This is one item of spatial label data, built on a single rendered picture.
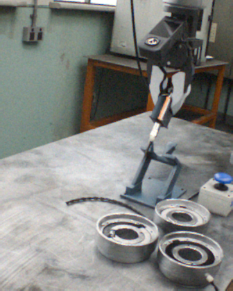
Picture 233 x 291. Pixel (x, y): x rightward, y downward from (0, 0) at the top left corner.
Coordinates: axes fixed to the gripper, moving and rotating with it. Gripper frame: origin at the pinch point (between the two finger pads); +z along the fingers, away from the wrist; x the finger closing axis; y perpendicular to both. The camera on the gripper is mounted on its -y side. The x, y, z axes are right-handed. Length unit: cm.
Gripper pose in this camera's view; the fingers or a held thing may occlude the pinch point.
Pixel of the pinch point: (164, 107)
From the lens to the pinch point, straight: 82.6
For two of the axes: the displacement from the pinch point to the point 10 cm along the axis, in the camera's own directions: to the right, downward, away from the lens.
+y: 5.3, -2.6, 8.1
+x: -8.4, -2.7, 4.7
